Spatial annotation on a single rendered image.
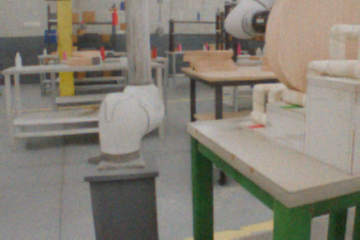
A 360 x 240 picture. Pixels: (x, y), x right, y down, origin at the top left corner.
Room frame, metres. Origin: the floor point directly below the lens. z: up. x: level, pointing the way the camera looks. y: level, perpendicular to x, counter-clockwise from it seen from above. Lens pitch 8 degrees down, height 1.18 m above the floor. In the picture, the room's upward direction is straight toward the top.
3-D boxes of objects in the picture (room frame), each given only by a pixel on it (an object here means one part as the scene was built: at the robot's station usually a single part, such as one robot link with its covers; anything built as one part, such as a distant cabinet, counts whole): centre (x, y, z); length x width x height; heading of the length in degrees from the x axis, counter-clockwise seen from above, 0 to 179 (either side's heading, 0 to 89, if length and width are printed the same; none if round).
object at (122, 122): (1.39, 0.44, 0.87); 0.18 x 0.16 x 0.22; 167
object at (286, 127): (0.90, -0.24, 0.98); 0.27 x 0.16 x 0.09; 118
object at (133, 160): (1.38, 0.46, 0.73); 0.22 x 0.18 x 0.06; 106
